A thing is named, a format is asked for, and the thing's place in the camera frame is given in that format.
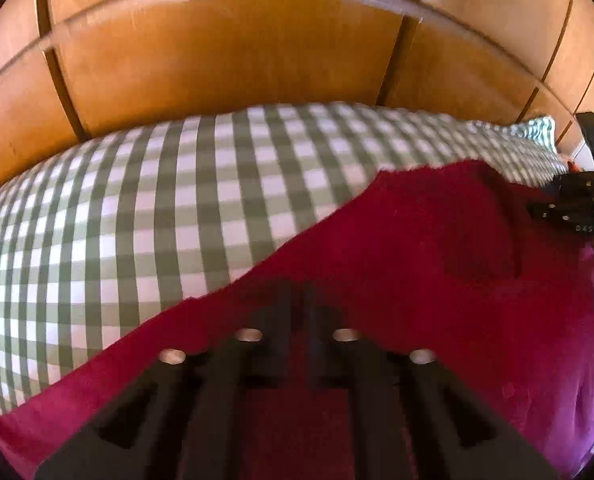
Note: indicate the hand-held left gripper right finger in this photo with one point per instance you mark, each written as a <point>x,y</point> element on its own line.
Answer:
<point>322,345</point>

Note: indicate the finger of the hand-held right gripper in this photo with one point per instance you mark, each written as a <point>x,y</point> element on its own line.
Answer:
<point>569,210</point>

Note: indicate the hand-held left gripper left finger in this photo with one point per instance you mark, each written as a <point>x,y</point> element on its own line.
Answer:
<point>289,340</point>

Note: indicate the red fleece garment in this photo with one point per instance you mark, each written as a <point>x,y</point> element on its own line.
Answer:
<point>427,285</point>

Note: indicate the green checked pillow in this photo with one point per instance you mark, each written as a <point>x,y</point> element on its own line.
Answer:
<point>537,132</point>

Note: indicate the green checked bed sheet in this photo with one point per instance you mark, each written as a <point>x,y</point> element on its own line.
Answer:
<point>152,235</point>

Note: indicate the wooden headboard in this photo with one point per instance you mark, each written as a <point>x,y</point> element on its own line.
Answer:
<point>227,60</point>

